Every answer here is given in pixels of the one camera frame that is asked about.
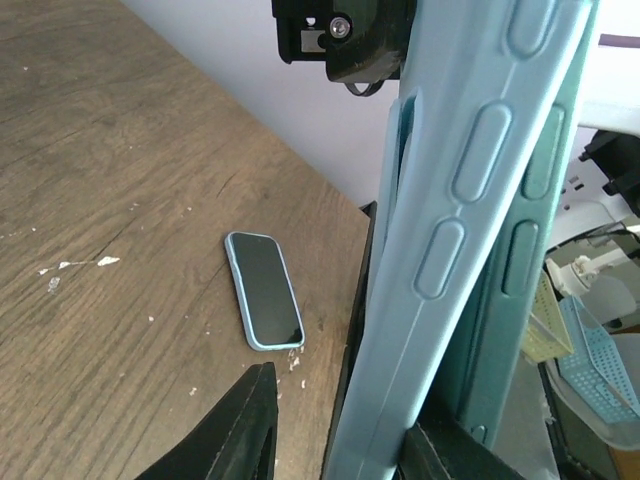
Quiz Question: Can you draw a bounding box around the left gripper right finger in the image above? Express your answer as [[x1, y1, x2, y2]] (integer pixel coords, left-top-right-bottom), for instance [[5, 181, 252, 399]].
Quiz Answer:
[[399, 422, 523, 480]]

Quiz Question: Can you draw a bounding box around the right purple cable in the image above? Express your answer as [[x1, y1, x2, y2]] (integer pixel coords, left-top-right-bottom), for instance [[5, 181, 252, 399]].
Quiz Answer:
[[597, 32, 640, 51]]

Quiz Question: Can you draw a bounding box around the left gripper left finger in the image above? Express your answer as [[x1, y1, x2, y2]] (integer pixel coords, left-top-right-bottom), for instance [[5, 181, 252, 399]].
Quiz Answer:
[[139, 362, 278, 480]]

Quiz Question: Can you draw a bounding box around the black enclosure frame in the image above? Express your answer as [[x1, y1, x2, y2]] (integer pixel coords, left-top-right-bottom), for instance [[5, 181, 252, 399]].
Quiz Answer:
[[325, 201, 378, 457]]

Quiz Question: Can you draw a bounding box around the blue perforated basket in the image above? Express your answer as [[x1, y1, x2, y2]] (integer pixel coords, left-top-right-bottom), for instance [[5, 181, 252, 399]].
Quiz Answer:
[[557, 297, 639, 424]]

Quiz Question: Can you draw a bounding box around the phone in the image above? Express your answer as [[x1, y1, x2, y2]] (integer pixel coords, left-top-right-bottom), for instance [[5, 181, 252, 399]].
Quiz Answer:
[[224, 231, 306, 352], [324, 1, 597, 479]]

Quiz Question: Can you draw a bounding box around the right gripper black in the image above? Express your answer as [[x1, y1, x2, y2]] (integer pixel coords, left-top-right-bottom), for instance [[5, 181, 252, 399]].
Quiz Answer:
[[271, 0, 416, 82]]

